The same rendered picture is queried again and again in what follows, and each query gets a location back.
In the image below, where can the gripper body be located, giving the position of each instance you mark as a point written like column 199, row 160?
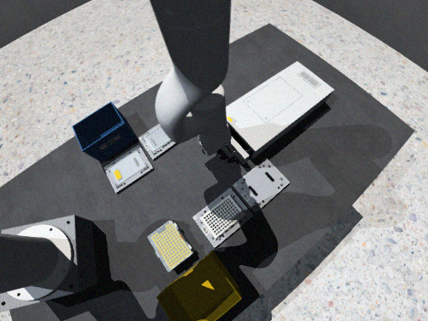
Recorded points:
column 211, row 147

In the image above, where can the olive-brown open bin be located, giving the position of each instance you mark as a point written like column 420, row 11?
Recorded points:
column 204, row 293

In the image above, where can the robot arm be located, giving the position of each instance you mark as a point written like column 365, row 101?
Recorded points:
column 36, row 261

